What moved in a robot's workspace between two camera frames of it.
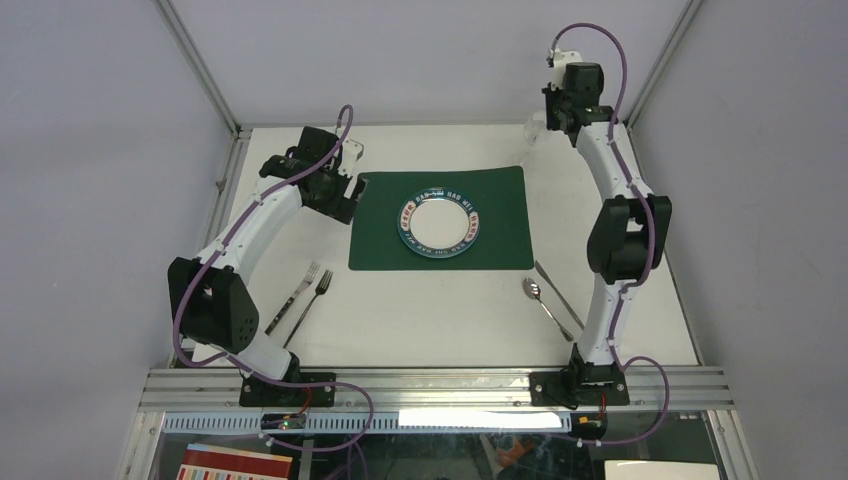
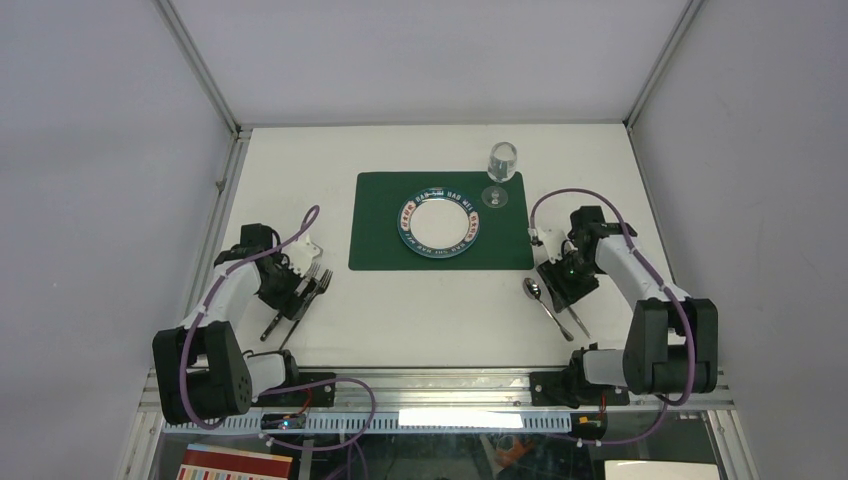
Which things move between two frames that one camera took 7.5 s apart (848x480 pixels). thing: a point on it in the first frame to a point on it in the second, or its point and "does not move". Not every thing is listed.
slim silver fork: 323,284 does not move
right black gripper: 551,94 to 563,294
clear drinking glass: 534,126 to 501,169
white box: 661,470 does not move
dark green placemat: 443,219 does not move
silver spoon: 532,289 does not move
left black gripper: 341,206 to 288,299
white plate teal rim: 438,222 does not move
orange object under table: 507,457 does not move
